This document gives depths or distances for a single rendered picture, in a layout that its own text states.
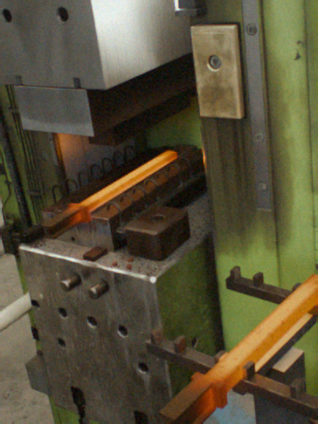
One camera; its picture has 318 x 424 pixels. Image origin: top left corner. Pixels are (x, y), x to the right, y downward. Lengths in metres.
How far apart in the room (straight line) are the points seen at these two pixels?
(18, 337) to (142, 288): 1.67
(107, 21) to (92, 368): 0.77
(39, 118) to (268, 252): 0.54
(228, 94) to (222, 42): 0.10
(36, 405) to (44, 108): 1.41
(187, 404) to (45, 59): 0.77
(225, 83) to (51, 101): 0.35
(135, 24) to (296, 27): 0.32
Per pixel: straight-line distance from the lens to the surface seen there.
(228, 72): 1.30
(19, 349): 2.93
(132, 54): 1.38
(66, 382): 1.73
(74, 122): 1.40
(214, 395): 0.94
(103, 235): 1.47
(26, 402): 2.64
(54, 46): 1.38
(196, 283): 1.49
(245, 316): 1.55
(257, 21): 1.28
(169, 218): 1.43
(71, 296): 1.54
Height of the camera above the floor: 1.58
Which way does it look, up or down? 24 degrees down
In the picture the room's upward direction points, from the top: 8 degrees counter-clockwise
